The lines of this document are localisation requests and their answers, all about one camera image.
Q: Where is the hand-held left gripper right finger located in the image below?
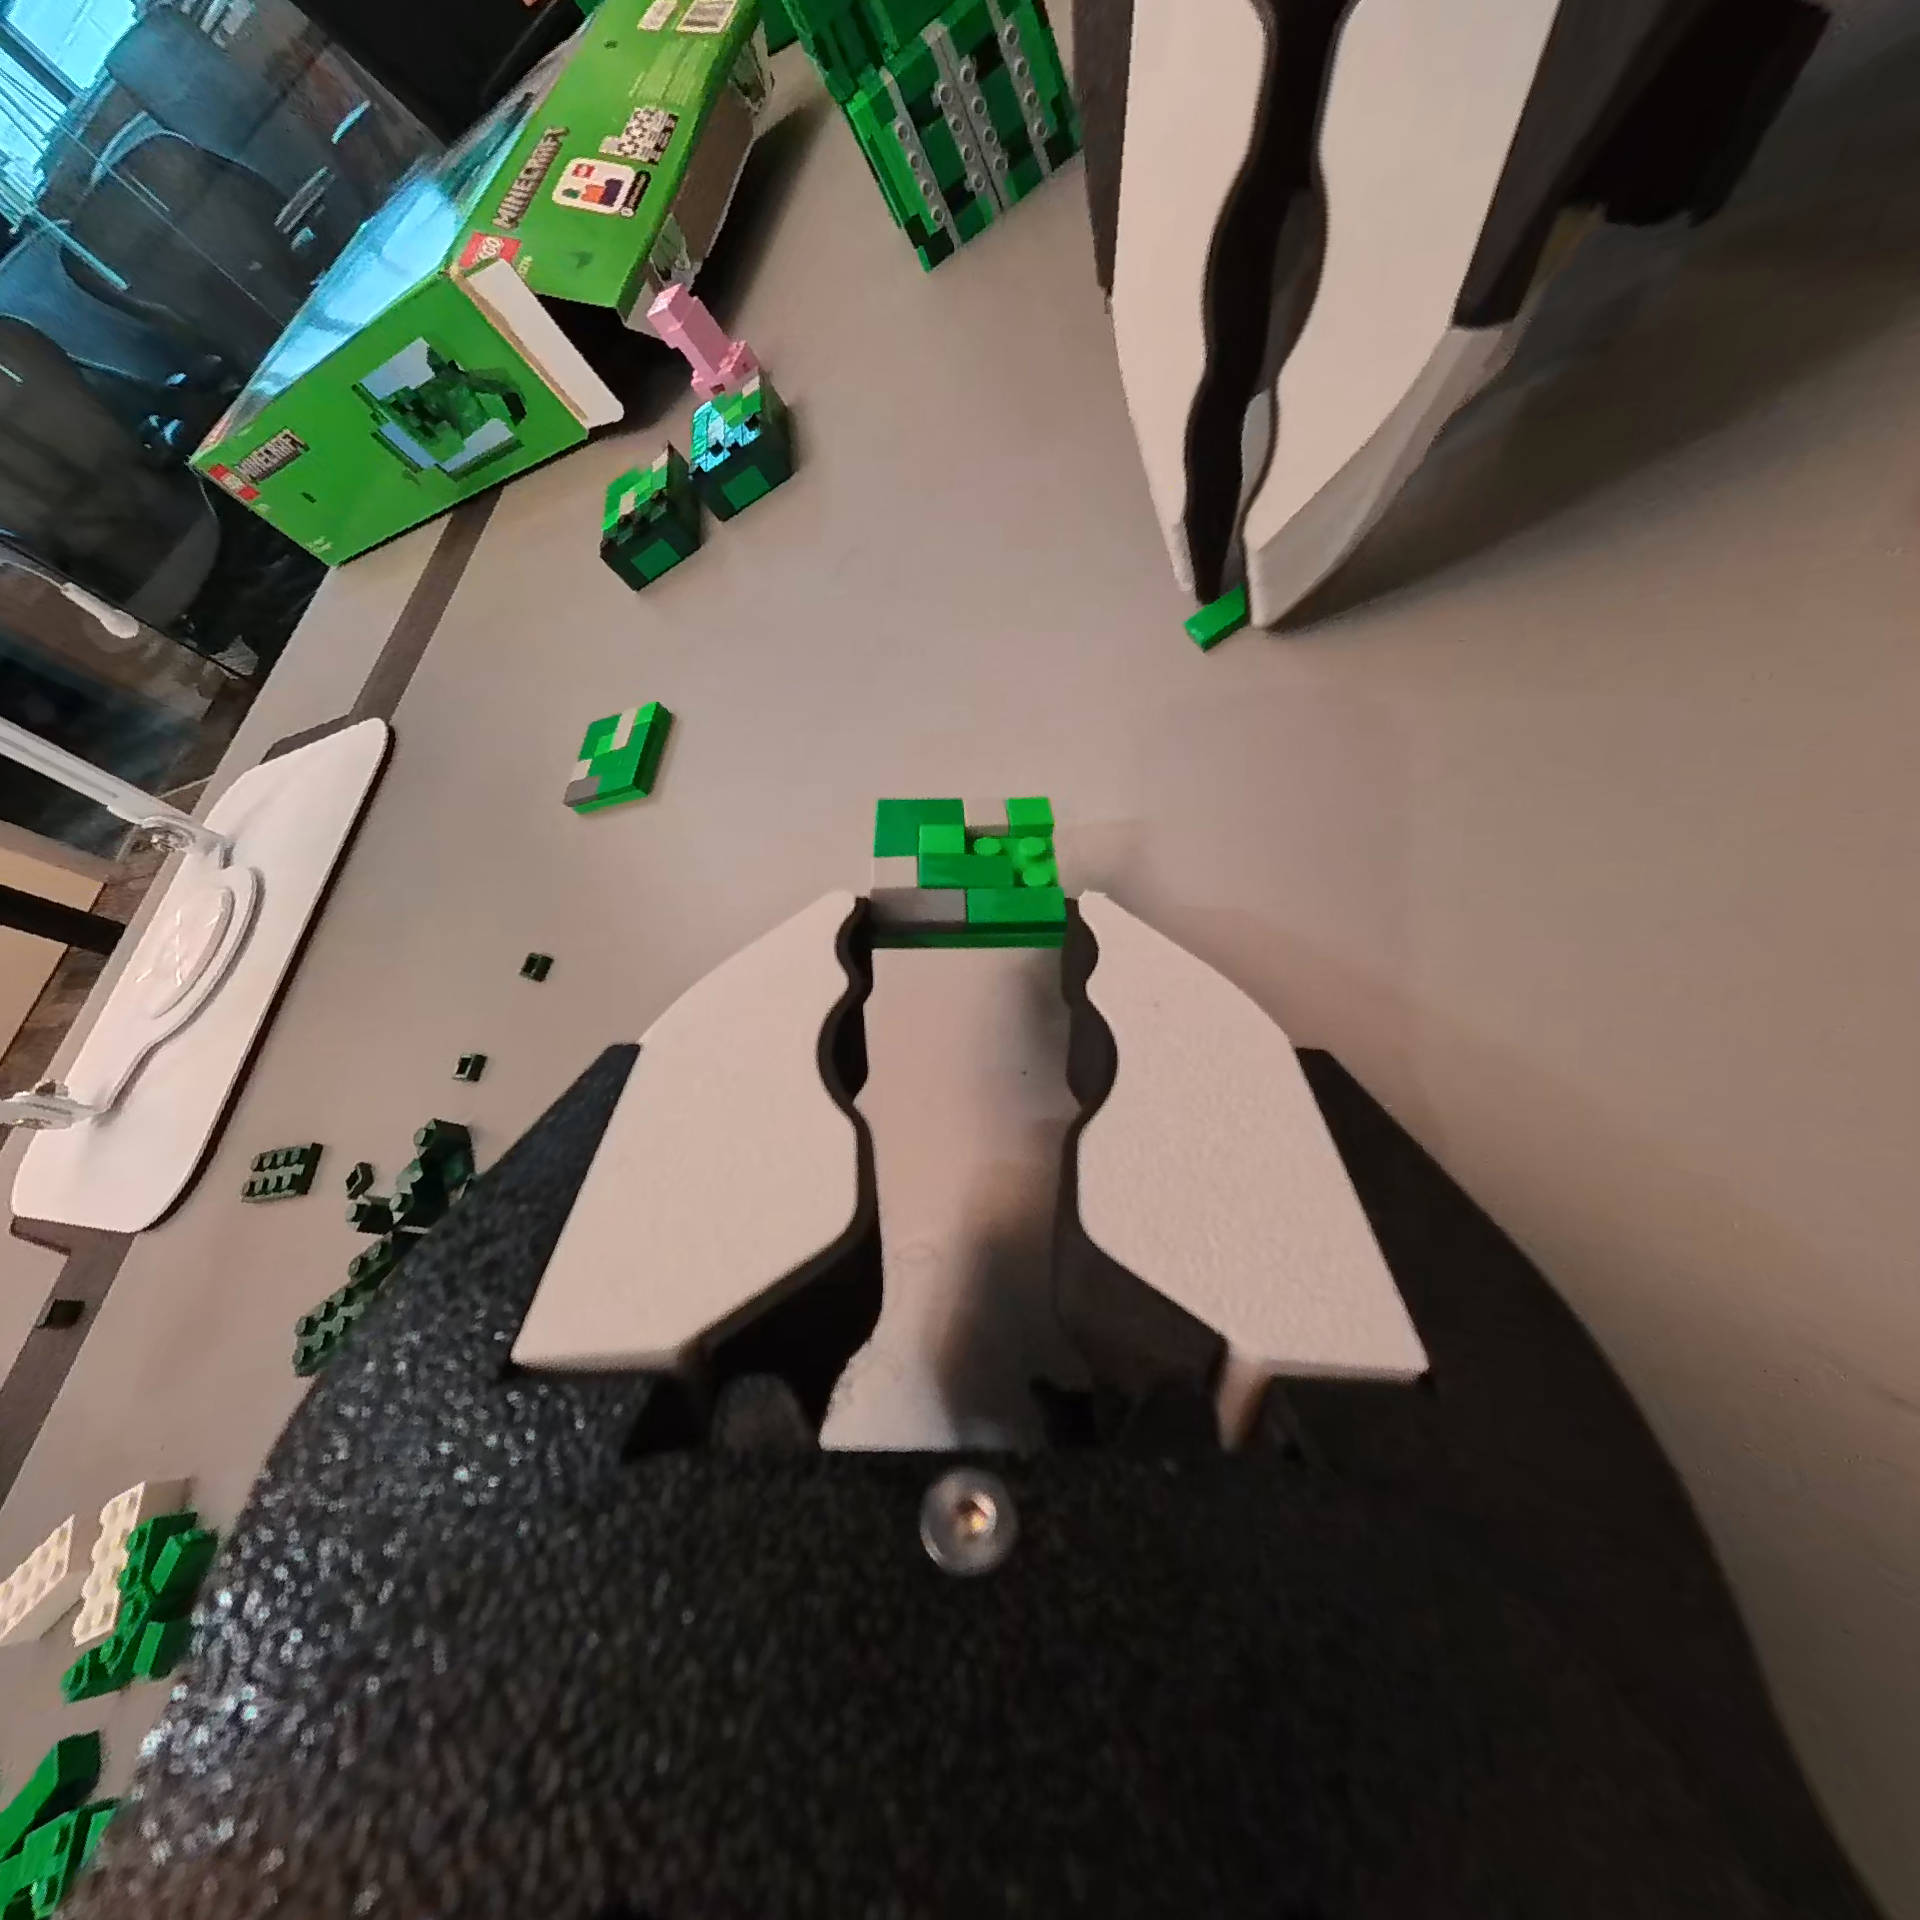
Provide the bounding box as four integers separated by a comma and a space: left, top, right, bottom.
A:
1056, 887, 1435, 1454

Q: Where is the flat green lego panel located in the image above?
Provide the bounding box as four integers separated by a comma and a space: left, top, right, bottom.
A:
560, 700, 675, 815

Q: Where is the dark green lego cube build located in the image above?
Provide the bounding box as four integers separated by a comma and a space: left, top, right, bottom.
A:
685, 373, 796, 526
599, 441, 701, 596

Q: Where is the white book stand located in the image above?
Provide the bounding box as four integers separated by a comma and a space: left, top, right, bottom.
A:
0, 718, 395, 1236

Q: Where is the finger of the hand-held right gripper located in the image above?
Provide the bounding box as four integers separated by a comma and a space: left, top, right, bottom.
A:
1239, 0, 1575, 633
1111, 0, 1279, 601

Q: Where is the white lego brick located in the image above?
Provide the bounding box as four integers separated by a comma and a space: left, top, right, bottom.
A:
0, 1516, 80, 1646
66, 1477, 194, 1638

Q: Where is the pile of dark green pieces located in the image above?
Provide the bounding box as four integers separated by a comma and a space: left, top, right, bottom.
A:
240, 948, 560, 1378

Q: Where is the large paned window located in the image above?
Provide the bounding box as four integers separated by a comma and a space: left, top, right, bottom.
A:
0, 0, 126, 227

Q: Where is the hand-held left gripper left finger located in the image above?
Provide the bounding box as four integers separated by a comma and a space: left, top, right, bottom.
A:
510, 887, 879, 1449

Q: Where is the green lego panel with studs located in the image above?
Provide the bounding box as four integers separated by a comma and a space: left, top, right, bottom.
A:
863, 791, 1072, 956

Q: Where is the large green lego figure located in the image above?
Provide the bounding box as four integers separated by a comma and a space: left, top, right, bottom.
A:
760, 0, 1086, 276

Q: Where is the pile of green lego bricks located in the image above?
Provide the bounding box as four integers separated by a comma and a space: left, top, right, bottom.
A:
0, 1511, 222, 1917

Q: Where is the pink lego pig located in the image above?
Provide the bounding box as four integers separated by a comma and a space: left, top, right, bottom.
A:
642, 279, 760, 401

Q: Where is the group of black office chairs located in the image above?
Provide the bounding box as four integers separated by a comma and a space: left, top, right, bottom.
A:
0, 0, 452, 663

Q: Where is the green lego box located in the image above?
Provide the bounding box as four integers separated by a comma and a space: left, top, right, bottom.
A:
187, 0, 771, 570

